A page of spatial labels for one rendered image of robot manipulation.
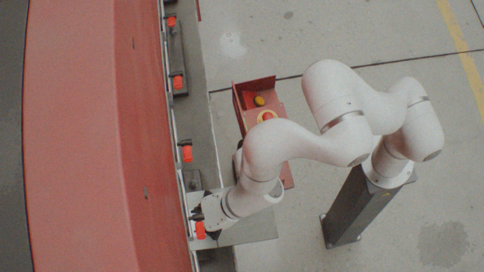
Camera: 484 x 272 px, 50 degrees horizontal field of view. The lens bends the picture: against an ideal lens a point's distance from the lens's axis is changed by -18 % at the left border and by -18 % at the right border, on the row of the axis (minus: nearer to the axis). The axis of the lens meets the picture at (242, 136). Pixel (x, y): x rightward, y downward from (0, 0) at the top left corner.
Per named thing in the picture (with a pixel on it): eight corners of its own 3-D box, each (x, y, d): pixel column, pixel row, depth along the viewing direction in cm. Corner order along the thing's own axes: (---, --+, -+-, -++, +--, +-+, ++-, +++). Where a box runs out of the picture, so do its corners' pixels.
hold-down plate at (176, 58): (189, 95, 205) (188, 92, 202) (173, 98, 204) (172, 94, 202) (180, 23, 215) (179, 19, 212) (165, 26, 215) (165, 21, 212)
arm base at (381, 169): (404, 127, 187) (418, 104, 170) (418, 181, 180) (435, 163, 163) (354, 138, 186) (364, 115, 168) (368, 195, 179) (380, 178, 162)
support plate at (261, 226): (278, 238, 176) (278, 237, 175) (189, 251, 174) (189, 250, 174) (268, 181, 182) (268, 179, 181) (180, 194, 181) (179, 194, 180)
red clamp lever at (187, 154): (193, 156, 150) (191, 137, 159) (177, 158, 150) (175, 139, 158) (194, 162, 151) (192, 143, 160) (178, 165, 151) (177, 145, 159)
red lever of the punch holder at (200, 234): (206, 234, 143) (203, 211, 152) (189, 236, 143) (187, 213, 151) (207, 240, 144) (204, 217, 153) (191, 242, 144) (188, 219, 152)
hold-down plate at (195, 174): (215, 260, 185) (215, 258, 182) (198, 262, 185) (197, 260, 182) (200, 171, 195) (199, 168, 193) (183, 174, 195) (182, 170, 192)
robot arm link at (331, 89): (416, 143, 155) (392, 92, 161) (445, 122, 148) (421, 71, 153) (311, 147, 119) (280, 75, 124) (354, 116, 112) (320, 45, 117)
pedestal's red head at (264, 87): (289, 141, 222) (293, 122, 205) (246, 151, 220) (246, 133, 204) (274, 92, 229) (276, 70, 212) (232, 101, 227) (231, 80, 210)
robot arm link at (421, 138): (408, 115, 168) (428, 81, 146) (431, 170, 162) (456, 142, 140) (376, 128, 167) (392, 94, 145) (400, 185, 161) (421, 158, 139)
